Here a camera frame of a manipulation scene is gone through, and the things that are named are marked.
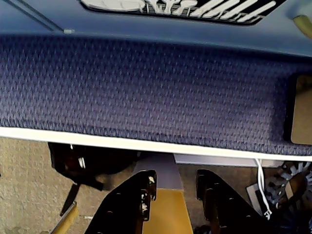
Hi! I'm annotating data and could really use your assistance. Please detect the white thin cable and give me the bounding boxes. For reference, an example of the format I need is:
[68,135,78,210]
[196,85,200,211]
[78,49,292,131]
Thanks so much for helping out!
[254,158,273,220]

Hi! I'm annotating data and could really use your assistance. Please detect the yellow flat board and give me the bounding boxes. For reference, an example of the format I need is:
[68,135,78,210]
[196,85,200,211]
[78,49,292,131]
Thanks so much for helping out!
[142,189,195,234]

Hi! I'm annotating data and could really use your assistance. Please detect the tan wooden strip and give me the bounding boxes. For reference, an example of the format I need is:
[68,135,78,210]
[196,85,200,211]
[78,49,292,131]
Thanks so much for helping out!
[48,201,80,234]

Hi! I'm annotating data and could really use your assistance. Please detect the tan wooden board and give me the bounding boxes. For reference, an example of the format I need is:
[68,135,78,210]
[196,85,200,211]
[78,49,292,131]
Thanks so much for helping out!
[291,75,312,145]

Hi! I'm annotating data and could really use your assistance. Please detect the blue textured mat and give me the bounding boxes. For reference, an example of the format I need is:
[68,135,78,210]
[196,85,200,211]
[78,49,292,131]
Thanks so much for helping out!
[0,34,312,156]

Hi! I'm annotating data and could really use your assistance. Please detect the gold dishwasher door handle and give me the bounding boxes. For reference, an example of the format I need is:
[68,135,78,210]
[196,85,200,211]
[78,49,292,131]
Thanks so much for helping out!
[292,14,312,39]

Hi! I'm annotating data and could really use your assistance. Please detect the blue toy kitchen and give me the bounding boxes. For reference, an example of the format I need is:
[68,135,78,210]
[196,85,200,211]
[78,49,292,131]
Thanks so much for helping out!
[0,0,312,58]

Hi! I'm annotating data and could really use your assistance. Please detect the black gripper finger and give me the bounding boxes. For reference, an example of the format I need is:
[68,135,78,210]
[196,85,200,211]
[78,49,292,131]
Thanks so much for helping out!
[195,169,271,234]
[84,169,158,234]

